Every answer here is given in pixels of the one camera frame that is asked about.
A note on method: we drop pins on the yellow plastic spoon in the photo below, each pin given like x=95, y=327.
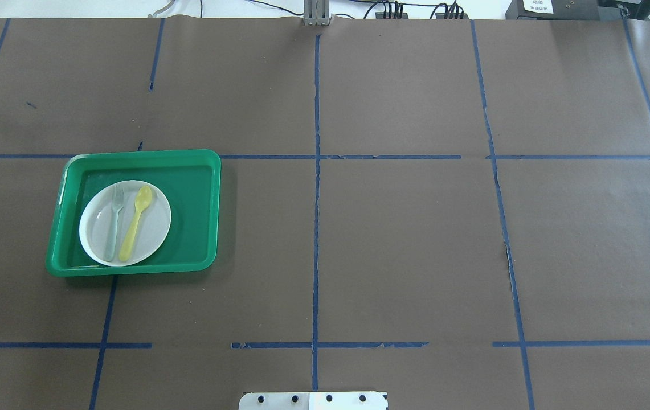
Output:
x=142, y=201

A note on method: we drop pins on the green plastic tray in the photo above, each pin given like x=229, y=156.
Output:
x=190, y=179

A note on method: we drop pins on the white round plate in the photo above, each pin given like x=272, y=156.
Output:
x=154, y=225

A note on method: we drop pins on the translucent plastic fork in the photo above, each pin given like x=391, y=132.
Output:
x=117, y=204

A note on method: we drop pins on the black box with label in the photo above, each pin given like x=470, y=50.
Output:
x=561, y=11

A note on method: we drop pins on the grey aluminium post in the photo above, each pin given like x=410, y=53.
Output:
x=316, y=13

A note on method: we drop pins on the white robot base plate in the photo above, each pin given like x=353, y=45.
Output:
x=315, y=400

